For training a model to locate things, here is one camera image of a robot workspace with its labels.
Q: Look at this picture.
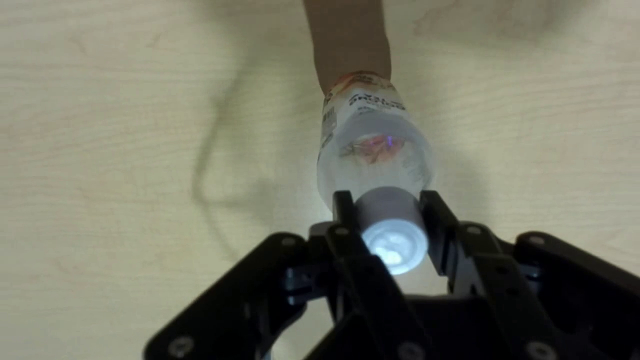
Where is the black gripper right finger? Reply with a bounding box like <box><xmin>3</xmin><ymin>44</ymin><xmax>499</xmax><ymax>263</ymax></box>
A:
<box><xmin>418</xmin><ymin>188</ymin><xmax>640</xmax><ymax>360</ymax></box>

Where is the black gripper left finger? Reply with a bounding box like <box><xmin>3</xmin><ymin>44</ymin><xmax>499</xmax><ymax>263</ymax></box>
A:
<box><xmin>143</xmin><ymin>188</ymin><xmax>436</xmax><ymax>360</ymax></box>

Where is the clear plastic bottle white cap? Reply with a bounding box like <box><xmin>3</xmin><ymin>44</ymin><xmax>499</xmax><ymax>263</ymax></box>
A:
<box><xmin>314</xmin><ymin>69</ymin><xmax>435</xmax><ymax>279</ymax></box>

